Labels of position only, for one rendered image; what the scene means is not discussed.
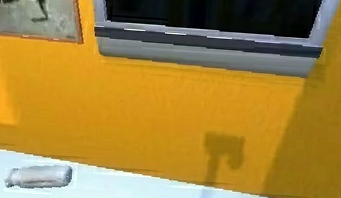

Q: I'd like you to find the grey framed window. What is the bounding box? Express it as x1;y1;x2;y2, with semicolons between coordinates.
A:
86;0;341;81

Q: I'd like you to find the grey lying bottle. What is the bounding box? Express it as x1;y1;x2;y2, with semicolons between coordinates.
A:
3;161;74;193

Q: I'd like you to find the black and white framed picture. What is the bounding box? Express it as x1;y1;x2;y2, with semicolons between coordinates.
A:
0;0;87;45

